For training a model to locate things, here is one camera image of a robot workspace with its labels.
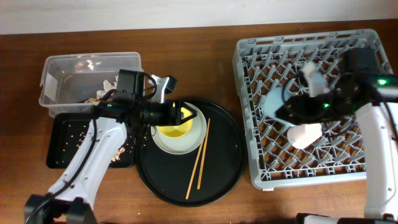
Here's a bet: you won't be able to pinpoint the yellow bowl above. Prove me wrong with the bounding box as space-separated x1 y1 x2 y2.
156 119 193 138

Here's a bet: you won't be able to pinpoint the pink cup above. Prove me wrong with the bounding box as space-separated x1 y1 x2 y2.
287 123 322 149

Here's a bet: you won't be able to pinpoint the blue cup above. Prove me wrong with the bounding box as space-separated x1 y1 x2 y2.
262 87 295 127

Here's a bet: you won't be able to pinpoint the wooden chopstick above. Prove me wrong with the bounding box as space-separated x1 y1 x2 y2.
197 118 211 190
185 140 204 200

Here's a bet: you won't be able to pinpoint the grey plate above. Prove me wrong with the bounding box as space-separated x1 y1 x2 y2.
150 102 207 155

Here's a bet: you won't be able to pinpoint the food scraps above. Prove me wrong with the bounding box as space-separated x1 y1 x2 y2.
111 147 125 162

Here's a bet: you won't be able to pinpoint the white napkin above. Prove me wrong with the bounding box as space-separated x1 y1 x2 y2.
96 80 118 100

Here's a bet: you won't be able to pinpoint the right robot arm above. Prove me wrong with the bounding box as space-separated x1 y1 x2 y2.
267 48 397 223

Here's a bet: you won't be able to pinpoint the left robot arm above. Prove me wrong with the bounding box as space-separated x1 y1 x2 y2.
24 69 197 223

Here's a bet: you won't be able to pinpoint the grey dishwasher rack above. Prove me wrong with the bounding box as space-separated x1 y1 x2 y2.
233 29 392 190

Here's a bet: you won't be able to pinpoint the round black tray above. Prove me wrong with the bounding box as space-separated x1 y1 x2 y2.
134 99 247 207

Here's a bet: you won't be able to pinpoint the clear plastic bin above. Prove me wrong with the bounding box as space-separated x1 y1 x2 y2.
39 52 143 117

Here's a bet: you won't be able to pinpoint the black rectangular tray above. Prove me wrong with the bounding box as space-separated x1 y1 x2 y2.
46 113 134 169

